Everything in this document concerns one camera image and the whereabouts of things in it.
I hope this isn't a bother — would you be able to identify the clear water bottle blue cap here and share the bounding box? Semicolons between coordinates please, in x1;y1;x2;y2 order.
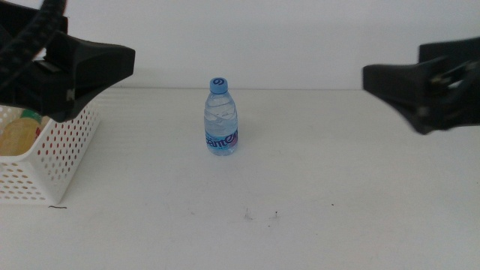
203;76;239;157

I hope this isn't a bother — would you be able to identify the yellow juice bottle white cap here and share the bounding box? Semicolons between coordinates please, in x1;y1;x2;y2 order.
0;108;50;157

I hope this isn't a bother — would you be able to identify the white perforated plastic basket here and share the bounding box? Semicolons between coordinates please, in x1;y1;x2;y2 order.
0;100;101;206

